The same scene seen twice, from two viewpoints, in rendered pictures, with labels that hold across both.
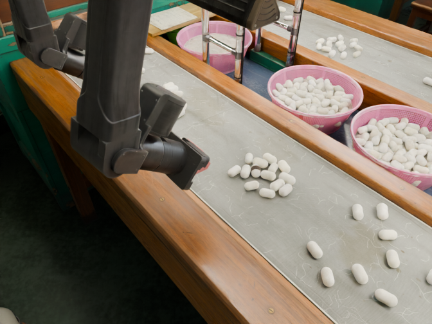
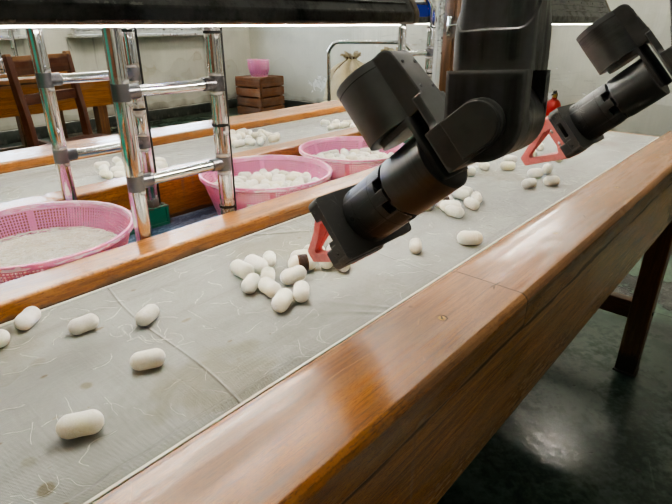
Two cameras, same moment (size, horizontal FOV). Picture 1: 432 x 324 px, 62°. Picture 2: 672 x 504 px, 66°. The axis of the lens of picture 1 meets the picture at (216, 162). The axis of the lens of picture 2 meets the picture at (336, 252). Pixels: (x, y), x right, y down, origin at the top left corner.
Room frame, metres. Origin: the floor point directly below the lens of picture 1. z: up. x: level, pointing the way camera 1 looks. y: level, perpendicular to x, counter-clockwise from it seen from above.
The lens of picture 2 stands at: (0.88, 0.75, 1.04)
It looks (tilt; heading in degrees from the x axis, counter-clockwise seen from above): 24 degrees down; 262
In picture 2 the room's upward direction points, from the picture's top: straight up
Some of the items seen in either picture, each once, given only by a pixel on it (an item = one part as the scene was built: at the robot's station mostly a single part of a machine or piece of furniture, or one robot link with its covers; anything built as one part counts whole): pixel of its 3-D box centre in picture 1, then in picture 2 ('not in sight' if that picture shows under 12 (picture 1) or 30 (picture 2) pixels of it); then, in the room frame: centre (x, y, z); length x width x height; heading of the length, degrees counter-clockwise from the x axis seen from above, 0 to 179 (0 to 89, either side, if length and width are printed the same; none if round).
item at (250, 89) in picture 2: not in sight; (259, 87); (0.90, -5.98, 0.32); 0.42 x 0.42 x 0.64; 45
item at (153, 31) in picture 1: (177, 17); not in sight; (1.38, 0.15, 0.77); 0.33 x 0.15 x 0.01; 131
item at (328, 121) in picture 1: (311, 101); (267, 192); (0.88, -0.28, 0.72); 0.27 x 0.27 x 0.10
